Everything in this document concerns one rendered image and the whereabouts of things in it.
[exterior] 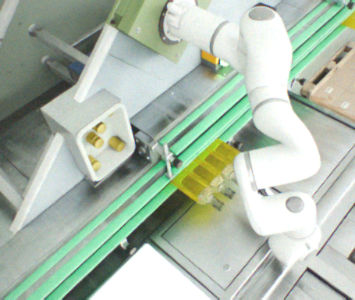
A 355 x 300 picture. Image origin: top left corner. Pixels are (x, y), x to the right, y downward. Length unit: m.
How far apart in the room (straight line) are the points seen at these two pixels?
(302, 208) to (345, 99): 4.38
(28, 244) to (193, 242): 0.52
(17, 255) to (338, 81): 4.72
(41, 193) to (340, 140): 1.15
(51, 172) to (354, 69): 4.87
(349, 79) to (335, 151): 3.87
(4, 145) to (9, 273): 0.75
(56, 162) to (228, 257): 0.62
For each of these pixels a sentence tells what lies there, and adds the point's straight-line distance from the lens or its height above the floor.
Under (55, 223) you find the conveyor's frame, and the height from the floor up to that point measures 0.82.
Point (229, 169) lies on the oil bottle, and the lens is 1.31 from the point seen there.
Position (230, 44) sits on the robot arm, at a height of 1.05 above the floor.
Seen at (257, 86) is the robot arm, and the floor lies 1.19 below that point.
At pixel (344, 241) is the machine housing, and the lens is 1.46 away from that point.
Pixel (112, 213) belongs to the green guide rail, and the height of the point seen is 0.91.
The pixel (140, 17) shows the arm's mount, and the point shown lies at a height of 0.84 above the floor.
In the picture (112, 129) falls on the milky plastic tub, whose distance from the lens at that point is 1.25.
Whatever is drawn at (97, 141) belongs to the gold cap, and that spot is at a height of 0.81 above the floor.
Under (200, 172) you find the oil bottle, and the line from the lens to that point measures 1.30.
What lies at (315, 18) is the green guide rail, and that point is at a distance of 1.79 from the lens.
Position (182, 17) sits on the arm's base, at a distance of 1.08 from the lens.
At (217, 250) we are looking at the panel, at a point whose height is 1.19.
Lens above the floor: 1.53
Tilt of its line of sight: 28 degrees down
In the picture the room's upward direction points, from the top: 124 degrees clockwise
